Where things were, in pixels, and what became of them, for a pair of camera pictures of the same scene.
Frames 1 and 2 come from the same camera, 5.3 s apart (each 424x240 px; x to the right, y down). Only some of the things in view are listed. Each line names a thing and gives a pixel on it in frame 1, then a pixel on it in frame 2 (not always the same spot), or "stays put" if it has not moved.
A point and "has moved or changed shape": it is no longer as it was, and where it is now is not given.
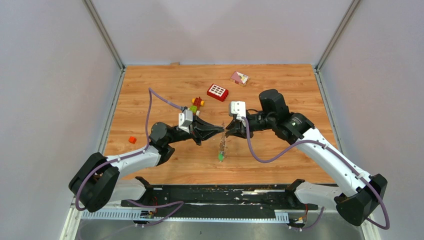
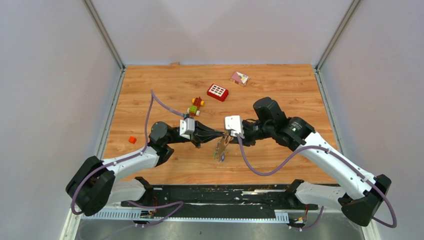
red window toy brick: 218,92 stays put
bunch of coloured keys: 221,156 has moved or changed shape
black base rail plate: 267,197 stays put
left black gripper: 200,131 stays put
